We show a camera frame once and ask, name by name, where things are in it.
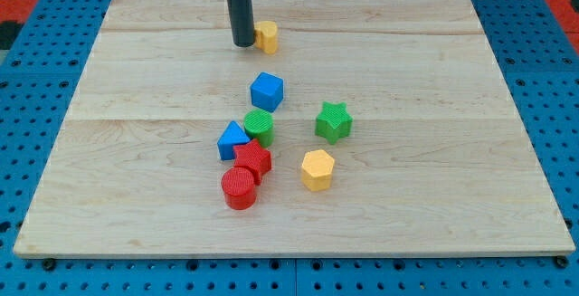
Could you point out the red cylinder block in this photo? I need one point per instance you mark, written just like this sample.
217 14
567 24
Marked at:
238 188

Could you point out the blue cube block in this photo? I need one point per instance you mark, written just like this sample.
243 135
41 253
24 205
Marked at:
267 91

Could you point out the blue triangle block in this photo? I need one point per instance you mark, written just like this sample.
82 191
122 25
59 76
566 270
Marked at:
232 136

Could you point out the yellow heart block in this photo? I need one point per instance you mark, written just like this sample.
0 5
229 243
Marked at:
266 36

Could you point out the yellow hexagon block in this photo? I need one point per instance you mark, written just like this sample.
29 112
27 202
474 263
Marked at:
317 170

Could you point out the green star block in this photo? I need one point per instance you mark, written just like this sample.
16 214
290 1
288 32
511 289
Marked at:
333 122

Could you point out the light wooden board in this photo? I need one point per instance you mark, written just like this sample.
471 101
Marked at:
437 164

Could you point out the red star block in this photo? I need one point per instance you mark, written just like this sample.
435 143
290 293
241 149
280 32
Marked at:
253 157

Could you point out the green cylinder block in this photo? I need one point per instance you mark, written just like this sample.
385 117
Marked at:
259 124

